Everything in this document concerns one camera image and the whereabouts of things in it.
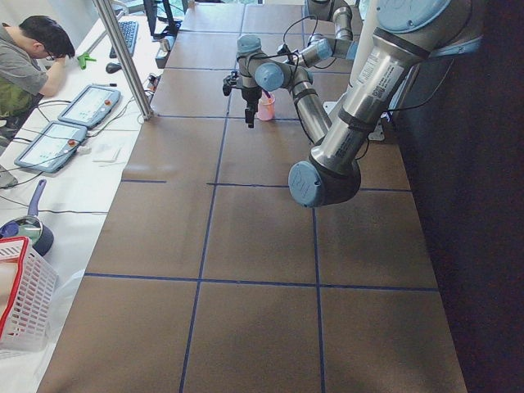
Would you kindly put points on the teach pendant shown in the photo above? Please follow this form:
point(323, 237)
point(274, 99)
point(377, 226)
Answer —
point(53, 147)
point(91, 106)

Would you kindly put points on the white plastic basket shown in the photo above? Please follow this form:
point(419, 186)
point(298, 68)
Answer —
point(27, 285)

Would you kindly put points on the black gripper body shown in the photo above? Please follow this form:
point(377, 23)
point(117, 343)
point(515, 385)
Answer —
point(248, 96)

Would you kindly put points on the aluminium frame post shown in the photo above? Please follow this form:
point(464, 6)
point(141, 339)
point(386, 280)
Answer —
point(107, 15)

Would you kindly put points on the black monitor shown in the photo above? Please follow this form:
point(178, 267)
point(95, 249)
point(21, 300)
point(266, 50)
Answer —
point(161, 20)

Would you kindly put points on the lower teach pendant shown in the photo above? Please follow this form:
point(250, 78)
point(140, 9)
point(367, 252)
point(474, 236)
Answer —
point(53, 147)

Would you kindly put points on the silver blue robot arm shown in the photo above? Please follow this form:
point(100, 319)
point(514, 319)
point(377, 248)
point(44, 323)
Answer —
point(332, 37)
point(397, 35)

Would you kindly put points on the pink mesh pen holder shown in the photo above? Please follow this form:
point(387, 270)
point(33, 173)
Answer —
point(266, 109)

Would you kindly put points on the green plastic clamp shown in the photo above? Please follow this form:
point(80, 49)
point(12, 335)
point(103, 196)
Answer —
point(84, 59)

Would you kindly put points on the upper teach pendant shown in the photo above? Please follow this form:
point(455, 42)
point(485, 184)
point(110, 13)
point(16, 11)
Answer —
point(91, 106)

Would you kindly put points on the black computer mouse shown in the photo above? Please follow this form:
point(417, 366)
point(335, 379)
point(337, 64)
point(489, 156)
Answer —
point(112, 68)

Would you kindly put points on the seated person grey shirt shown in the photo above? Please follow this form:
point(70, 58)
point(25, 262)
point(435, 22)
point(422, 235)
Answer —
point(33, 57)

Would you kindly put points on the blue saucepan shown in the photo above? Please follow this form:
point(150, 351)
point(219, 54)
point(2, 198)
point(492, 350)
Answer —
point(30, 225)

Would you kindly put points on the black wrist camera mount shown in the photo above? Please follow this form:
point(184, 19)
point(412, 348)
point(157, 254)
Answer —
point(231, 82)

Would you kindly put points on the black keyboard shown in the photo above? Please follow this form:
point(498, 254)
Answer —
point(129, 31)

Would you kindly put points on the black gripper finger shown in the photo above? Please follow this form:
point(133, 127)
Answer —
point(249, 116)

